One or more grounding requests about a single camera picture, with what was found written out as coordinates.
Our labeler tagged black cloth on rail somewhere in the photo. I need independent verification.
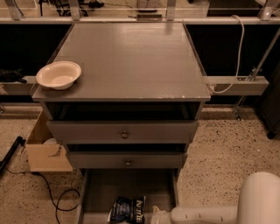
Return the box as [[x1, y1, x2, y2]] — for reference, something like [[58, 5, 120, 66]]
[[0, 69, 27, 83]]

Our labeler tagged top grey drawer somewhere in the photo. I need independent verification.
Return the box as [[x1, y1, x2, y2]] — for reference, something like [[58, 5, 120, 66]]
[[47, 121, 198, 144]]

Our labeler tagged grey drawer cabinet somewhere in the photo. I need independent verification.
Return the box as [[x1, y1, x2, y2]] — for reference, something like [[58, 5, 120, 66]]
[[31, 22, 212, 176]]

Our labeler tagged blue chip bag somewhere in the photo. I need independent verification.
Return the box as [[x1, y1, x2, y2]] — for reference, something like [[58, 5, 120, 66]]
[[108, 196, 145, 224]]

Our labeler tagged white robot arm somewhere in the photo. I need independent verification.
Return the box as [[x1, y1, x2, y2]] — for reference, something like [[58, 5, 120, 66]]
[[149, 171, 280, 224]]

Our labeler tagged white hanging cable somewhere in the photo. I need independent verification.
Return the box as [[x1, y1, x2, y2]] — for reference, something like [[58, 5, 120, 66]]
[[209, 14, 246, 95]]

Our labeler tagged bottom grey drawer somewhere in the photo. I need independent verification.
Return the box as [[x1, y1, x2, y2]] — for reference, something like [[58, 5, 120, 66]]
[[74, 169, 179, 224]]

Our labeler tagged grey drawer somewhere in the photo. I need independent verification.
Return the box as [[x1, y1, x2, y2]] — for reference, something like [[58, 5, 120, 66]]
[[74, 169, 179, 224], [67, 143, 187, 169], [47, 121, 198, 144]]

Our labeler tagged black floor cable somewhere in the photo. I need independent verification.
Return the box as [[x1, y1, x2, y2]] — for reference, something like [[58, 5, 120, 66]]
[[3, 165, 81, 224]]

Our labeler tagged white bowl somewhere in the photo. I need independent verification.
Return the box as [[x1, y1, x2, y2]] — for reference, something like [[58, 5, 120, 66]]
[[36, 61, 81, 90]]

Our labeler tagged cardboard box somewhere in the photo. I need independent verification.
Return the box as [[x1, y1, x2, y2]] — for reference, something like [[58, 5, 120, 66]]
[[25, 112, 73, 172]]

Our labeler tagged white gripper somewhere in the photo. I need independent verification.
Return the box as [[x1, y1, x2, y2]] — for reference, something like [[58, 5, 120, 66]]
[[150, 206, 172, 224]]

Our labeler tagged middle grey drawer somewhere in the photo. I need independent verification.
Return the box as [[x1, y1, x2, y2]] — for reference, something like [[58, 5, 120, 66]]
[[67, 143, 187, 169]]

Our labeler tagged black bar on floor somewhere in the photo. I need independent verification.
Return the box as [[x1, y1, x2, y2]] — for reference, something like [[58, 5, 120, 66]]
[[0, 136, 25, 175]]

